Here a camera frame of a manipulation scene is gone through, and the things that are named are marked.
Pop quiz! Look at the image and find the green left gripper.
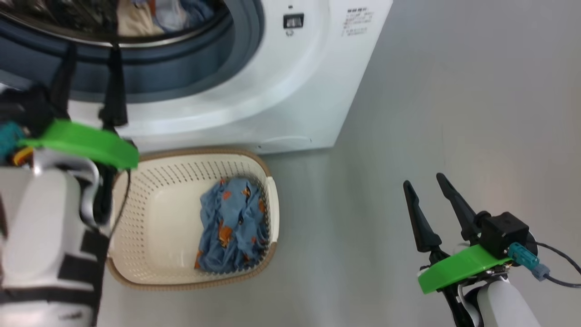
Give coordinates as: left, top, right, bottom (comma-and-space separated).
18, 43, 139, 171

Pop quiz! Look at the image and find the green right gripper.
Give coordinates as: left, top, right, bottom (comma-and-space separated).
403, 173, 513, 327

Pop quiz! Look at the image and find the cream and blue printed garment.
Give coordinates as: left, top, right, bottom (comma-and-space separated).
116, 0, 214, 37

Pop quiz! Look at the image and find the blue garment with orange print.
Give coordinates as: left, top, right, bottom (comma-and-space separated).
195, 178, 270, 274

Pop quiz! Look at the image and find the white front-load washing machine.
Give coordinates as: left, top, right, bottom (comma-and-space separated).
0, 0, 394, 155

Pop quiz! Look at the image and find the printed warning label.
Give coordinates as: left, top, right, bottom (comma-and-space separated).
341, 7, 375, 37

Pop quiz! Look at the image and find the cream perforated laundry basket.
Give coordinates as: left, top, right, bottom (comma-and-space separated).
107, 146, 280, 291

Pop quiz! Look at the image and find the teal cable connector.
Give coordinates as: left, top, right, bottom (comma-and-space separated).
507, 242, 551, 281
0, 122, 25, 159

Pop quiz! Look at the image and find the thin black cable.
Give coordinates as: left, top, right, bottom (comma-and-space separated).
109, 168, 132, 237
531, 241, 581, 289

